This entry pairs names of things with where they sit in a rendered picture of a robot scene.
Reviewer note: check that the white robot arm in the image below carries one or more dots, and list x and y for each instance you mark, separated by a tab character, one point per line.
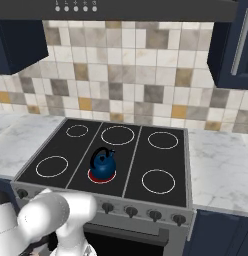
46	213

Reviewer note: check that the black hob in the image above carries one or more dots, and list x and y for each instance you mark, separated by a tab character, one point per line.
109	160

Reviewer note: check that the black stove knob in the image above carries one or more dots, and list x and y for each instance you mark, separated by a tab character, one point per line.
22	193
107	208
179	219
155	215
131	211

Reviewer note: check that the black oven door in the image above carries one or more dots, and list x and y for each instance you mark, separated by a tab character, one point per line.
126	245

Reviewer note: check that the grey range hood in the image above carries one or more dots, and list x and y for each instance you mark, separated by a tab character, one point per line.
116	9

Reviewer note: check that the dark blue base cupboard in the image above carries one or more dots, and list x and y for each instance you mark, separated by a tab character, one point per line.
5	191
221	235

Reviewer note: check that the dark blue glazed wall cupboard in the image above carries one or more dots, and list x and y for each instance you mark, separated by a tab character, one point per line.
231	50

